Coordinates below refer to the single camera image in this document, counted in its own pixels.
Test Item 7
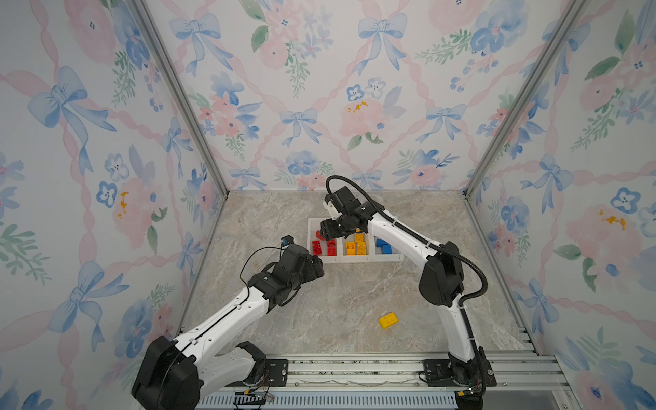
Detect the red curved lego brick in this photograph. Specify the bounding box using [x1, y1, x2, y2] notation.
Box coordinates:
[312, 240, 323, 256]

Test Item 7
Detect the red square lego brick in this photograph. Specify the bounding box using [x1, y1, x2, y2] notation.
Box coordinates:
[326, 239, 338, 256]

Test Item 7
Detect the white three-compartment bin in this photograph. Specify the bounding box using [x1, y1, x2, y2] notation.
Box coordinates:
[307, 218, 403, 264]

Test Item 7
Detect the blue long lego brick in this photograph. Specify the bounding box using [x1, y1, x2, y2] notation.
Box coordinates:
[375, 238, 389, 248]

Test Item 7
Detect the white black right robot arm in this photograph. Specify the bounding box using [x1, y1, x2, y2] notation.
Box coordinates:
[320, 186, 488, 395]

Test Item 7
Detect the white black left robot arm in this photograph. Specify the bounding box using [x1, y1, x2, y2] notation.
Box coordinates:
[132, 244, 325, 409]

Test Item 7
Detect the white ribbed vent strip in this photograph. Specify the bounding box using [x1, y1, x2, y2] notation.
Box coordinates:
[196, 391, 459, 409]

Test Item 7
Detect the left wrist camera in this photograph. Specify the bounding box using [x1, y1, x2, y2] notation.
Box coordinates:
[281, 235, 295, 247]

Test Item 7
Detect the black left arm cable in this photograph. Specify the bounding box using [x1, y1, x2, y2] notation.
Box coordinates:
[239, 245, 285, 288]

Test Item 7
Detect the black corrugated cable hose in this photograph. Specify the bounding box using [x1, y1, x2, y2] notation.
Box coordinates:
[325, 175, 489, 380]

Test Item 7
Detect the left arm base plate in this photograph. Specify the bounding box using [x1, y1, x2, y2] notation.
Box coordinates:
[228, 359, 289, 388]

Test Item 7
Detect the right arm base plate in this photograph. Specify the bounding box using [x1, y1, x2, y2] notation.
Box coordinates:
[418, 359, 497, 389]

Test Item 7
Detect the aluminium front rail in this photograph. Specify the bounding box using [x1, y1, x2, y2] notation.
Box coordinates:
[137, 352, 570, 393]

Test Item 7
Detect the left aluminium corner post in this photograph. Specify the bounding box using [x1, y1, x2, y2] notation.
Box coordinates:
[126, 0, 229, 200]

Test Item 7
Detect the aluminium corner post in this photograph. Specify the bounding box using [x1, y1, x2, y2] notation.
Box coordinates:
[463, 0, 589, 200]
[126, 0, 229, 200]

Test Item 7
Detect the right aluminium corner post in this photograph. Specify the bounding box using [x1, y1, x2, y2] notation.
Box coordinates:
[463, 0, 589, 200]

